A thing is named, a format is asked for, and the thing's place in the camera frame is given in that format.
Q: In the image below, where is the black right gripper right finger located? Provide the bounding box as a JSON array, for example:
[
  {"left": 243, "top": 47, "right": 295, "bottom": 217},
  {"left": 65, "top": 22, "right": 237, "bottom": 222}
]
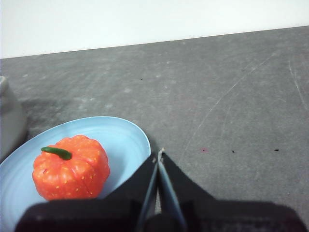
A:
[{"left": 158, "top": 148, "right": 309, "bottom": 232}]

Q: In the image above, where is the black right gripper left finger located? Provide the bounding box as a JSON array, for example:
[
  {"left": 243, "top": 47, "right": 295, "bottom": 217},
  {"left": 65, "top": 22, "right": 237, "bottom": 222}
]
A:
[{"left": 14, "top": 154, "right": 160, "bottom": 232}]

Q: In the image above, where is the orange toy pumpkin green stem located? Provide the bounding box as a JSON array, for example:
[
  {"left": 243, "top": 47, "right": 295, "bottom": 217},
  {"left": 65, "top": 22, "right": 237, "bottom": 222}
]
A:
[{"left": 31, "top": 134, "right": 111, "bottom": 202}]

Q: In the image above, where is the blue round plate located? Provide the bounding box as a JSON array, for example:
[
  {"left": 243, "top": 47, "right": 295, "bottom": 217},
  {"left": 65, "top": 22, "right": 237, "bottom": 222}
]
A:
[{"left": 0, "top": 116, "right": 152, "bottom": 232}]

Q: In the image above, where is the pale green electric steamer pot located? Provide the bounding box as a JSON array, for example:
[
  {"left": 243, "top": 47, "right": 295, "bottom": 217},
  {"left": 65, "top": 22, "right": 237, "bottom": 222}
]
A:
[{"left": 0, "top": 75, "right": 28, "bottom": 162}]

